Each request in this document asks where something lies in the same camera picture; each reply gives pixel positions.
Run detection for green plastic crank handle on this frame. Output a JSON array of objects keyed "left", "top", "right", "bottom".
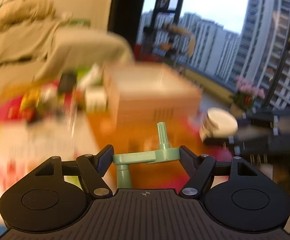
[{"left": 112, "top": 122, "right": 180, "bottom": 189}]

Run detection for white round container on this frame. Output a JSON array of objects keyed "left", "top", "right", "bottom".
[{"left": 199, "top": 107, "right": 238, "bottom": 141}]

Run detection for pink potted flowers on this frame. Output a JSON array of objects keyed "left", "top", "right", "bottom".
[{"left": 230, "top": 76, "right": 265, "bottom": 111}]

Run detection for colourful cartoon play mat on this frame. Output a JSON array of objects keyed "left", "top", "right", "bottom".
[{"left": 0, "top": 80, "right": 236, "bottom": 240}]

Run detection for pink cardboard box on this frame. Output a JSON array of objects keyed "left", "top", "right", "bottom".
[{"left": 103, "top": 62, "right": 202, "bottom": 124}]

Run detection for metal shoe rack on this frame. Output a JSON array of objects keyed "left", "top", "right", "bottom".
[{"left": 138, "top": 0, "right": 195, "bottom": 62}]

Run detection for beige covered sofa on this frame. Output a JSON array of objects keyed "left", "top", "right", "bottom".
[{"left": 0, "top": 0, "right": 136, "bottom": 111}]

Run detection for beige pillow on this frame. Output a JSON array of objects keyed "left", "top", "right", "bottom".
[{"left": 0, "top": 0, "right": 56, "bottom": 31}]

